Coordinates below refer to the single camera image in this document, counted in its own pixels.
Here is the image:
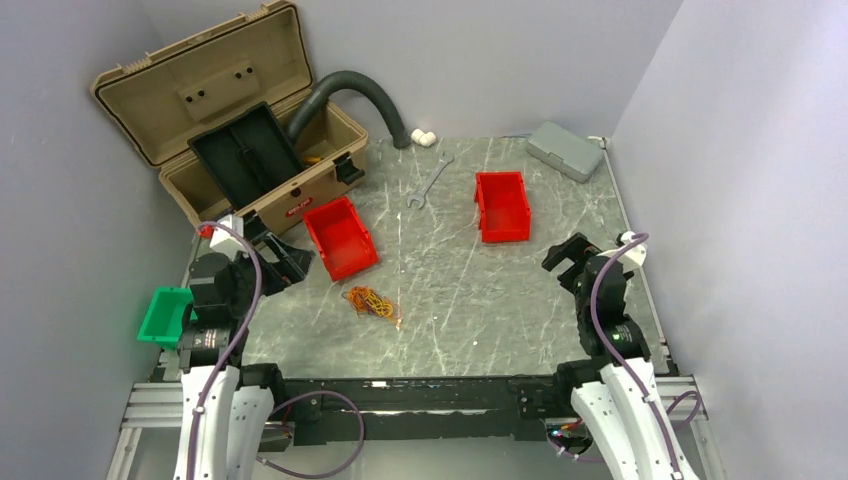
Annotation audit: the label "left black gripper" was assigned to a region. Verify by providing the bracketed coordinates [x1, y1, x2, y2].
[227, 232, 314, 314]

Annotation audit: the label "orange cables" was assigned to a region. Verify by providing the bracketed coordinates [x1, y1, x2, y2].
[343, 286, 399, 322]

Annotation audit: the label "yellow cables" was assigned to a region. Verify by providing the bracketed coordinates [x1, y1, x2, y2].
[351, 291, 404, 327]

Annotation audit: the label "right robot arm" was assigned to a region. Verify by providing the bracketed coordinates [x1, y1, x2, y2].
[542, 232, 697, 479]

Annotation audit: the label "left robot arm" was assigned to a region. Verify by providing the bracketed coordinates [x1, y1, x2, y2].
[173, 214, 314, 479]

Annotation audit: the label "red bin near toolbox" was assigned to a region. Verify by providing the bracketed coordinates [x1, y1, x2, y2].
[303, 196, 379, 281]

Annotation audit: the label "red bin right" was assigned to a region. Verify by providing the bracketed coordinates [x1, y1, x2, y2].
[474, 171, 532, 243]

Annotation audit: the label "grey plastic case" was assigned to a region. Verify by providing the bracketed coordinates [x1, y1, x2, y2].
[526, 121, 603, 183]

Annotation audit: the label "black toolbox tray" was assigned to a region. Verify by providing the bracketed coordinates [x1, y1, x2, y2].
[188, 102, 306, 209]

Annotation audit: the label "green plastic bin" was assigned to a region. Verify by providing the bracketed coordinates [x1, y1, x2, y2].
[137, 286, 193, 351]

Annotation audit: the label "steel open-end wrench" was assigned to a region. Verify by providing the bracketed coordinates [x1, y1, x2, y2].
[406, 152, 455, 209]

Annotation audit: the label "white pipe fitting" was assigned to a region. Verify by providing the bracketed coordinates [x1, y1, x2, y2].
[410, 129, 437, 148]

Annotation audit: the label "tan open toolbox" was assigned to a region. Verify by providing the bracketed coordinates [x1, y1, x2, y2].
[90, 1, 368, 234]

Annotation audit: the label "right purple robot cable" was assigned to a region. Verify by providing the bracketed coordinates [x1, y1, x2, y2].
[544, 231, 705, 480]

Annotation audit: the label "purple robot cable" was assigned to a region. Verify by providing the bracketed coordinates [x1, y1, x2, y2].
[184, 221, 367, 480]
[544, 231, 705, 480]

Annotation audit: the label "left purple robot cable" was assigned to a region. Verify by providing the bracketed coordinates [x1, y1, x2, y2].
[184, 221, 367, 480]

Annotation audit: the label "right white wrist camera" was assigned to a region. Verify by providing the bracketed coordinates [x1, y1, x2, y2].
[600, 231, 649, 273]

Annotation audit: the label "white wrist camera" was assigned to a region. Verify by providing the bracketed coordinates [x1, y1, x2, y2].
[600, 231, 649, 273]
[200, 214, 245, 258]

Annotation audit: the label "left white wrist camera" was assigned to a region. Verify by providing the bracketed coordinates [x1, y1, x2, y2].
[200, 214, 245, 258]

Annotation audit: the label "black corrugated hose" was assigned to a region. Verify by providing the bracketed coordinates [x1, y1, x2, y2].
[286, 70, 413, 150]

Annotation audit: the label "black aluminium base frame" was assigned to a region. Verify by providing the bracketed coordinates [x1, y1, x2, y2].
[119, 362, 704, 458]

